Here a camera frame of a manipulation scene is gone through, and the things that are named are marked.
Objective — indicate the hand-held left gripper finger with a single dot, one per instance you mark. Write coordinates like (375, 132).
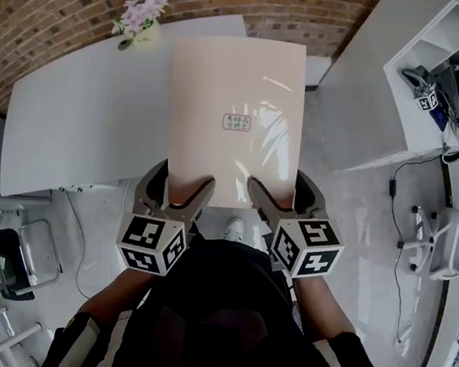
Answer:
(200, 195)
(153, 186)

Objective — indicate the person's black clothing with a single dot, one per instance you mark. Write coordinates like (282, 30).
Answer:
(216, 326)

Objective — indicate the person's right forearm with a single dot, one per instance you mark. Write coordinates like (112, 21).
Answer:
(322, 307)

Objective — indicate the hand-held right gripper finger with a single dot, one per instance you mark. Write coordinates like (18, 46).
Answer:
(267, 203)
(310, 197)

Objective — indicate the metal frame chair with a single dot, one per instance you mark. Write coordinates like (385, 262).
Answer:
(46, 253)

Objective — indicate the spare hand-held gripper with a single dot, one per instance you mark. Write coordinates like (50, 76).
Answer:
(426, 94)

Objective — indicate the white shelf unit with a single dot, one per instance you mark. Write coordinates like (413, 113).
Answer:
(416, 133)

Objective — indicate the white office chair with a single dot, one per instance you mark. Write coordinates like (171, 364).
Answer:
(446, 249)

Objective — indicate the pink flowers in white vase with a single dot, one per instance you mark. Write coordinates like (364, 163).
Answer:
(141, 15)

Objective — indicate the person's left forearm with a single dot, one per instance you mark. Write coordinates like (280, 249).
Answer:
(119, 294)

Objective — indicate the black chair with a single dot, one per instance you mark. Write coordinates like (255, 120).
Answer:
(4, 260)

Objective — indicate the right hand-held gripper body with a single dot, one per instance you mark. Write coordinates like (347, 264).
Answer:
(305, 247)

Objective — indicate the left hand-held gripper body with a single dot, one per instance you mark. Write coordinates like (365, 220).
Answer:
(148, 243)

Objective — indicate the person's white shoe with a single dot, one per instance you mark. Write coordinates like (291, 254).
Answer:
(234, 229)

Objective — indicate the pale pink folder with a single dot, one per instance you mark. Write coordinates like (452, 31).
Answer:
(234, 93)

